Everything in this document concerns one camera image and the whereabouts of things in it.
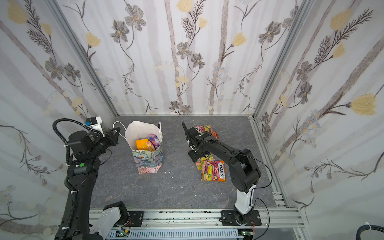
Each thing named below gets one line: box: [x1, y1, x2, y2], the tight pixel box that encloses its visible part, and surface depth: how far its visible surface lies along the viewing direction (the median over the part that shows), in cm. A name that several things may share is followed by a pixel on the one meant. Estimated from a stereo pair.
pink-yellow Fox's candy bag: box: [195, 154, 215, 171], surface depth 92 cm
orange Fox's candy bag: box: [201, 160, 226, 182], surface depth 90 cm
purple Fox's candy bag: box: [148, 133, 162, 150], surface depth 89 cm
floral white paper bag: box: [125, 121, 164, 174], surface depth 85 cm
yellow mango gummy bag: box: [135, 138, 156, 152], surface depth 84 cm
